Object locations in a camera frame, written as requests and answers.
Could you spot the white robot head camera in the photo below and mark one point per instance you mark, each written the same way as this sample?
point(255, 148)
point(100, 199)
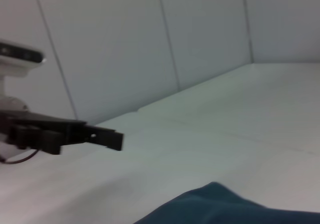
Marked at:
point(17, 59)

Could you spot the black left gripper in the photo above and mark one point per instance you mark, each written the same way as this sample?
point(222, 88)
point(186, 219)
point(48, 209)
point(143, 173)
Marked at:
point(40, 131)

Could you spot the teal t-shirt with FREE print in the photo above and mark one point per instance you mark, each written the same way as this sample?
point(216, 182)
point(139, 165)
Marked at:
point(225, 206)

